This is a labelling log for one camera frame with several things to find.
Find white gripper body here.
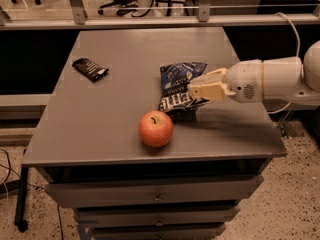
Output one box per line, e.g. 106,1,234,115
227,60,263,103

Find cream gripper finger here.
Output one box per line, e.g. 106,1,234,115
187,82,235,102
191,68,227,84

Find blue chip bag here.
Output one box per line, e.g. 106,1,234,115
158,62,208,113

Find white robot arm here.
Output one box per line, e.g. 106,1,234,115
187,41,320,106

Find red apple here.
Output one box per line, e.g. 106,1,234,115
138,110,174,148

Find grey metal railing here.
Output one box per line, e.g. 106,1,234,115
0,0,320,30

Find top grey drawer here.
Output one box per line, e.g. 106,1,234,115
45,174,263,208

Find grey drawer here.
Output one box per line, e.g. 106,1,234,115
93,223,225,240
75,205,239,228
45,174,263,208

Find black snack bar wrapper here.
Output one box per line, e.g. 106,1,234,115
72,58,109,82

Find middle grey drawer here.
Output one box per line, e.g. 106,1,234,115
75,205,239,228

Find grey drawer cabinet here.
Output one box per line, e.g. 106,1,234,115
23,28,286,240

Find bottom grey drawer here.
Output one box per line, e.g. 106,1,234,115
93,223,225,240

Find black stand with wheel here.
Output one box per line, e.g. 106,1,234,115
14,167,28,232

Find white cable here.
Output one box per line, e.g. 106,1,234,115
266,11,302,116

